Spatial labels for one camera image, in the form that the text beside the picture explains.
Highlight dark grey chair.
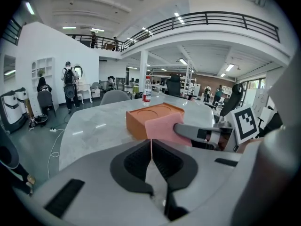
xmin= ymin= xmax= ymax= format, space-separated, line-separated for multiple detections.
xmin=37 ymin=91 xmax=57 ymax=118

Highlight black mezzanine railing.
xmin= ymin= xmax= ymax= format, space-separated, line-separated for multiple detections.
xmin=2 ymin=17 xmax=22 ymax=47
xmin=122 ymin=11 xmax=281 ymax=52
xmin=67 ymin=33 xmax=124 ymax=52

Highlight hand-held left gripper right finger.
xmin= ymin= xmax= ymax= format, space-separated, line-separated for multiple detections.
xmin=152 ymin=139 xmax=245 ymax=226

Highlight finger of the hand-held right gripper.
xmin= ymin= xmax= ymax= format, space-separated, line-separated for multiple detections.
xmin=174 ymin=123 xmax=213 ymax=144

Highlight light grey armchair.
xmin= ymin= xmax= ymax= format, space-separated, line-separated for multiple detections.
xmin=90 ymin=81 xmax=103 ymax=99

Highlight orange box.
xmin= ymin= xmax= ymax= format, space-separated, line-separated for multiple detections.
xmin=126 ymin=102 xmax=186 ymax=141

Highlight white cable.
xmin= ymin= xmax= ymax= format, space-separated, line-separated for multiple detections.
xmin=48 ymin=129 xmax=65 ymax=179

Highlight black gear pile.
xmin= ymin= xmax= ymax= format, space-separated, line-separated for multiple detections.
xmin=28 ymin=114 xmax=48 ymax=129

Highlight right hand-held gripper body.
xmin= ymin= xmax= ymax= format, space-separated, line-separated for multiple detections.
xmin=211 ymin=104 xmax=260 ymax=151

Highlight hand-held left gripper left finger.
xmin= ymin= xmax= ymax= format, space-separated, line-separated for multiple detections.
xmin=32 ymin=139 xmax=170 ymax=226

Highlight white arched shelf unit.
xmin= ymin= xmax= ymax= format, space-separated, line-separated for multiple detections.
xmin=31 ymin=56 xmax=56 ymax=94

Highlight person's right forearm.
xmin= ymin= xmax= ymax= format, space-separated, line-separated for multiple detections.
xmin=236 ymin=137 xmax=262 ymax=154

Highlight pink cloth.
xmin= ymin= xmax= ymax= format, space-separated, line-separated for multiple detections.
xmin=144 ymin=112 xmax=193 ymax=147

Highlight clear bottle with red cap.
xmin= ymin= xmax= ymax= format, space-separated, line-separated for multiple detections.
xmin=142 ymin=76 xmax=152 ymax=107

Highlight white metal shelving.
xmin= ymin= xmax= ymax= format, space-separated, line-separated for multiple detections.
xmin=185 ymin=62 xmax=200 ymax=97

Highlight black office chair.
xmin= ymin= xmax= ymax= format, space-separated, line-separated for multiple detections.
xmin=204 ymin=82 xmax=246 ymax=118
xmin=165 ymin=74 xmax=197 ymax=99

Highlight white rolling machine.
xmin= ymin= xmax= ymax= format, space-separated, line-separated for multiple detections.
xmin=14 ymin=87 xmax=30 ymax=116
xmin=0 ymin=90 xmax=24 ymax=133

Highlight white dressing table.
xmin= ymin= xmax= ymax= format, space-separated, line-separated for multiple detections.
xmin=73 ymin=64 xmax=93 ymax=104

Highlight wall mirror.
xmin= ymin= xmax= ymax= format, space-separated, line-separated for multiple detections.
xmin=3 ymin=54 xmax=16 ymax=81

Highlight grey shell chair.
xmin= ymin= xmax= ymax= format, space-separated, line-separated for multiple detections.
xmin=100 ymin=89 xmax=131 ymax=106

